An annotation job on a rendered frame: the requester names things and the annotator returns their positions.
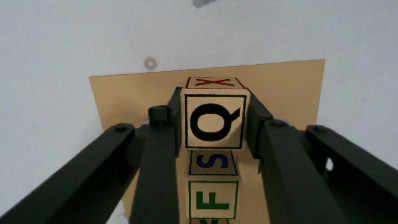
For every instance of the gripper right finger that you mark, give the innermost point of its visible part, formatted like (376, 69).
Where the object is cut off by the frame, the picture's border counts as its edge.
(364, 187)

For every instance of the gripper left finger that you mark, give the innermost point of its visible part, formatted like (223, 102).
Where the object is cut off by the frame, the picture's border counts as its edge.
(88, 188)

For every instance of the tan square mat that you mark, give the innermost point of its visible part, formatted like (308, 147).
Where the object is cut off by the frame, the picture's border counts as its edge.
(289, 90)

